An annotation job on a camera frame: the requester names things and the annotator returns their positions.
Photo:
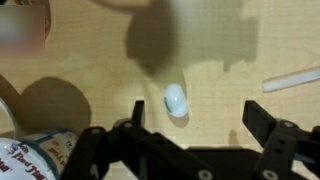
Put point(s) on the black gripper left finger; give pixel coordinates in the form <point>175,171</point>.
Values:
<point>138,113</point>

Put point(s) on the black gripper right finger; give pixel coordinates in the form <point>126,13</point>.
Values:
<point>256,116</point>

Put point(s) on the white egg-shaped object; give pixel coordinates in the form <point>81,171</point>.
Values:
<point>175,100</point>

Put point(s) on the white flat strip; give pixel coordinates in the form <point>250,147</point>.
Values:
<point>290,80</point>

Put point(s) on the white printed food cup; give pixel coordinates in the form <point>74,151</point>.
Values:
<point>30,160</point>

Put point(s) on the clear plastic bottle white cap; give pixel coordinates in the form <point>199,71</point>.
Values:
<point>23,30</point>

